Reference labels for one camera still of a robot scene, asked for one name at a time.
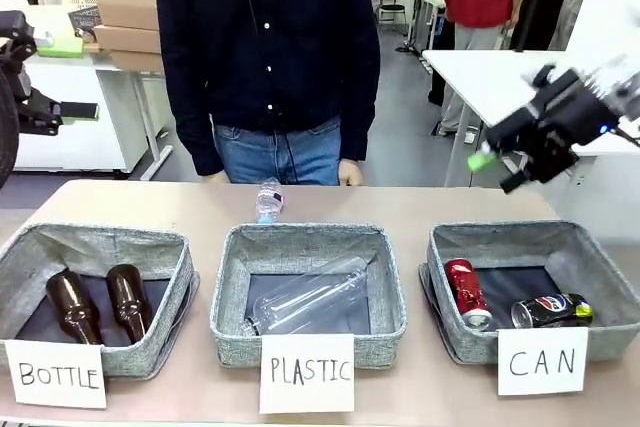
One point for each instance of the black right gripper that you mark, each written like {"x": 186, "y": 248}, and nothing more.
{"x": 560, "y": 117}

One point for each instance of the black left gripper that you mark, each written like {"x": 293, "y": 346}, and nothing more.
{"x": 42, "y": 114}

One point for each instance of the red soda can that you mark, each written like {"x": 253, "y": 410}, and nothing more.
{"x": 465, "y": 287}

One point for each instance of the black Pepsi can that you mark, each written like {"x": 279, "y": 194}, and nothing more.
{"x": 555, "y": 309}

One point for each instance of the brown glass bottle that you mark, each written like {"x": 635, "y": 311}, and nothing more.
{"x": 125, "y": 297}
{"x": 72, "y": 304}

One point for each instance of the large clear plastic bottle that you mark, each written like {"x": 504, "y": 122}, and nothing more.
{"x": 310, "y": 297}

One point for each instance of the person left forearm navy sleeve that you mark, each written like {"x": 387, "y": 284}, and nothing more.
{"x": 360, "y": 117}

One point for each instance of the person right forearm navy sleeve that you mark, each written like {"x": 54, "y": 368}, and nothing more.
{"x": 200, "y": 127}

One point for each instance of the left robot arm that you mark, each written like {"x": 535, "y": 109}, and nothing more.
{"x": 7, "y": 122}

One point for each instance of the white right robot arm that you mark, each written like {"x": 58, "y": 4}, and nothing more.
{"x": 622, "y": 87}

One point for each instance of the grey fabric basket can label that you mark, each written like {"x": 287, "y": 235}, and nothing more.
{"x": 505, "y": 239}

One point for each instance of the paper sign CAN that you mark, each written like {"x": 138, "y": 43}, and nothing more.
{"x": 542, "y": 362}

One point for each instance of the grey fabric basket bottle label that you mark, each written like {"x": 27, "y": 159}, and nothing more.
{"x": 165, "y": 297}

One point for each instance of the grey fabric basket plastic label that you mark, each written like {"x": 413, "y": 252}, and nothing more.
{"x": 305, "y": 242}

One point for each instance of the person left hand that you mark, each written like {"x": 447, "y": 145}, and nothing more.
{"x": 350, "y": 173}

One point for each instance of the white desk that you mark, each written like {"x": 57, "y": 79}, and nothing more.
{"x": 125, "y": 97}

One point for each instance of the green box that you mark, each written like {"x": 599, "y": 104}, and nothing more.
{"x": 60, "y": 48}

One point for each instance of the flat cardboard box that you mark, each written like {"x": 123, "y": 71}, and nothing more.
{"x": 127, "y": 39}

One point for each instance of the white table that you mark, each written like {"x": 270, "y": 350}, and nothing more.
{"x": 480, "y": 82}

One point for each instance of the black tripod pole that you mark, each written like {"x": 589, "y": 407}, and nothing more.
{"x": 532, "y": 2}

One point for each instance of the person navy shirt blue jeans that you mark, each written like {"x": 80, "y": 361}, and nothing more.
{"x": 270, "y": 47}

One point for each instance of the small water bottle blue cap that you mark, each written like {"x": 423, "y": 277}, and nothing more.
{"x": 270, "y": 197}

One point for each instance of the paper sign BOTTLE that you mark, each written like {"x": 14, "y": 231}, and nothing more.
{"x": 55, "y": 372}

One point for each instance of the paper sign PLASTIC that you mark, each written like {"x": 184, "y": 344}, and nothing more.
{"x": 307, "y": 372}

